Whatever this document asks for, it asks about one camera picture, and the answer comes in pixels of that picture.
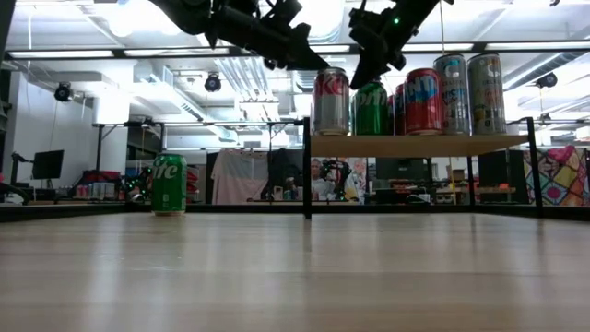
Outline colourful patchwork cloth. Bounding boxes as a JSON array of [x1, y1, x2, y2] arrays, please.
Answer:
[[523, 146, 590, 208]]

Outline green Sprite can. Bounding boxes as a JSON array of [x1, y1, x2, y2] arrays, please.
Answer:
[[150, 152, 188, 218], [351, 80, 391, 136]]

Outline floral patterned cloth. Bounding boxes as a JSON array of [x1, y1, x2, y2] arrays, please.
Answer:
[[317, 157, 369, 203]]

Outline person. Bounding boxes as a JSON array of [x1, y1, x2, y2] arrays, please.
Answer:
[[309, 158, 331, 202]]

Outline red storage bin rack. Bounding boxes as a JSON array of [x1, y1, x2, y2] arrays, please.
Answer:
[[185, 165, 202, 204]]

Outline silver Diet Coke can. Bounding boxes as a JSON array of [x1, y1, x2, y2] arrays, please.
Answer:
[[312, 66, 351, 137]]

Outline wooden shelf black legs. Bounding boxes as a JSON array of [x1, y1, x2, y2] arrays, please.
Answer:
[[301, 116, 544, 220]]

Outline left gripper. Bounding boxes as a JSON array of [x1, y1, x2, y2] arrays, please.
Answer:
[[205, 0, 331, 72]]

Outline background robot green lights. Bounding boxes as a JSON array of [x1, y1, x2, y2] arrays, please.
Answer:
[[122, 166, 154, 200], [320, 159, 354, 202]]

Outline black overhead frame beam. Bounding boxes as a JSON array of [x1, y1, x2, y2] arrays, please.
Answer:
[[0, 40, 590, 60]]

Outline white hanging cloth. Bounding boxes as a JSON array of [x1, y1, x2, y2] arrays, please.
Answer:
[[210, 148, 271, 206]]

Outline white slim Celsius can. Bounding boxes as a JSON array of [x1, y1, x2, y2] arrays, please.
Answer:
[[432, 53, 471, 136]]

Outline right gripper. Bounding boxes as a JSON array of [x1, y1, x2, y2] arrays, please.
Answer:
[[348, 0, 419, 90]]

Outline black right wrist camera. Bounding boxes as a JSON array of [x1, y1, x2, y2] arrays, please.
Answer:
[[348, 6, 386, 59]]

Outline white slim can black lid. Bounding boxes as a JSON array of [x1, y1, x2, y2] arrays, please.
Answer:
[[466, 52, 508, 136]]

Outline black background monitor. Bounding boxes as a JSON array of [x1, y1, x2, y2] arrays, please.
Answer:
[[30, 148, 65, 181], [478, 149, 529, 204], [374, 157, 429, 182]]

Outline thin hanging cable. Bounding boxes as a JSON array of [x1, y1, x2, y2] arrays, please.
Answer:
[[439, 0, 447, 55]]

